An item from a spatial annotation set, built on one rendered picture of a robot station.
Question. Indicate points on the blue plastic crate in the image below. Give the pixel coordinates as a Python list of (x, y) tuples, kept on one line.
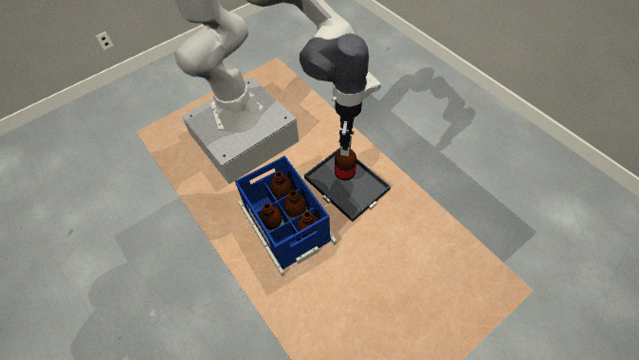
[(286, 239)]

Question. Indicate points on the brown bottle with red label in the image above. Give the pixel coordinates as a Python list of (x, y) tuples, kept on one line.
[(345, 166)]

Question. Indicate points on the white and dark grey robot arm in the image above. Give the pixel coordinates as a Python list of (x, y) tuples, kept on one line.
[(342, 61)]

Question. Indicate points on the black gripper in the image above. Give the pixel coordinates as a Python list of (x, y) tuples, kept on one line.
[(347, 115)]

